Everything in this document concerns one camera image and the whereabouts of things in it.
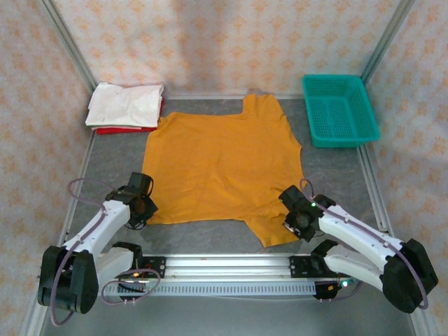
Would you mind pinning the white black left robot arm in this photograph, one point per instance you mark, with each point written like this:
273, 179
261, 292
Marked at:
101, 227

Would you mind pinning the aluminium frame post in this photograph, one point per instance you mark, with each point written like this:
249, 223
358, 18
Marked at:
70, 45
385, 38

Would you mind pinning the aluminium table edge rail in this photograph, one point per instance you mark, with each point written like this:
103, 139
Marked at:
78, 189
374, 185

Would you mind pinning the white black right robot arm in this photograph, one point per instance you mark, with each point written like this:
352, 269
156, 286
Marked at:
357, 231

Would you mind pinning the teal plastic basket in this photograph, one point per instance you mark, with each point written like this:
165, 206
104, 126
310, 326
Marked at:
336, 105

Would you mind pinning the white folded t-shirt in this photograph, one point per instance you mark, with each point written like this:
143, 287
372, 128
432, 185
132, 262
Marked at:
119, 105

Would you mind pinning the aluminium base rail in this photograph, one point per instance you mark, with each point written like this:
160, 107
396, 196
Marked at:
227, 266

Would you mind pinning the red folded t-shirt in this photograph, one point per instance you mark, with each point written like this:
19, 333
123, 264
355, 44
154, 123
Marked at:
119, 131

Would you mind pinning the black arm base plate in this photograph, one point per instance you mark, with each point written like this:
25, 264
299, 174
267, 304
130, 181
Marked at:
155, 267
299, 267

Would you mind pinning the orange t-shirt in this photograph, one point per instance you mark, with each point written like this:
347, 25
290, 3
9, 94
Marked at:
224, 164

